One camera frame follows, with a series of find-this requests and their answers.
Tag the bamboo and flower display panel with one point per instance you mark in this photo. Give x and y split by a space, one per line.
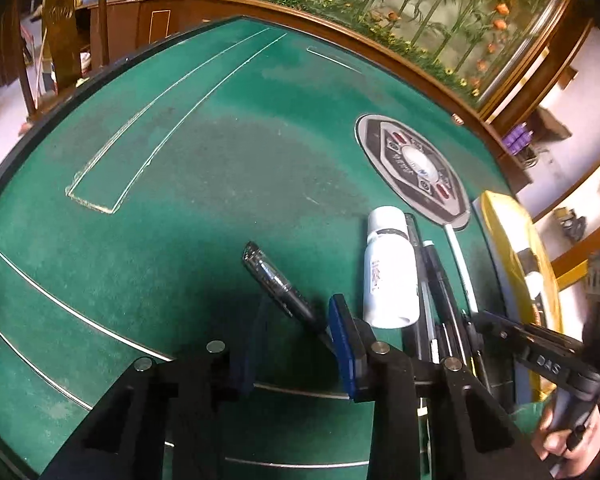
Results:
405 10

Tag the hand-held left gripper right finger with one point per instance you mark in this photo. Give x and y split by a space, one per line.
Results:
347 360

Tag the white plastic bottle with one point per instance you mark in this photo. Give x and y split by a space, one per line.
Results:
390 270

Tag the clear barrel pen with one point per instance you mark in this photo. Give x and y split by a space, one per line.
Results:
413 232

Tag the wooden chair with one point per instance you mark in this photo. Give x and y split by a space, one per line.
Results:
60 15

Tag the small red white item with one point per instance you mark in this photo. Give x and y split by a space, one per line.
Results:
457 119

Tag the wooden sideboard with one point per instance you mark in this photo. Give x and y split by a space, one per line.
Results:
130 25

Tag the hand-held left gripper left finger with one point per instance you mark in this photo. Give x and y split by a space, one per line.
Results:
242 365

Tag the round grey control panel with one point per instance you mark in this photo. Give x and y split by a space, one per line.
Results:
395 160

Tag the black pen white print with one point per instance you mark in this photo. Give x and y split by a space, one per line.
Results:
452 305

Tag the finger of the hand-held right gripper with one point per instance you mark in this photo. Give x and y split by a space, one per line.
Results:
495 332

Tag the pack of purple bottles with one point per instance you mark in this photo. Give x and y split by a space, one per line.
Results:
517 137

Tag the yellow box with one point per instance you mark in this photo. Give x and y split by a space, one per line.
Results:
505 220

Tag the black and clear gel pen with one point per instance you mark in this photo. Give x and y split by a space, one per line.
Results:
280 285

